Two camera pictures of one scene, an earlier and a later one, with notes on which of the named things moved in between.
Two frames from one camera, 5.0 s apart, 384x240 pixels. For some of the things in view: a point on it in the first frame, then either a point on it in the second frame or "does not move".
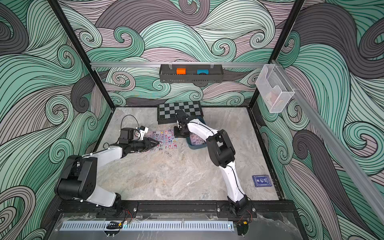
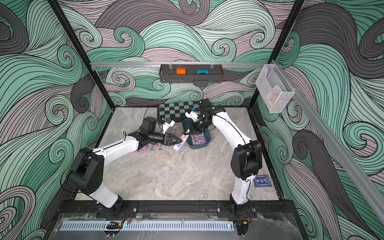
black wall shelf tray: (194, 73) does not move
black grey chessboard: (166, 112) does not move
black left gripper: (147, 143) -> (169, 140)
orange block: (181, 71) does not move
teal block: (199, 71) does not move
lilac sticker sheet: (194, 140) -> (179, 146)
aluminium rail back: (251, 63) does not move
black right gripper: (179, 127) -> (196, 130)
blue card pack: (262, 180) does not move
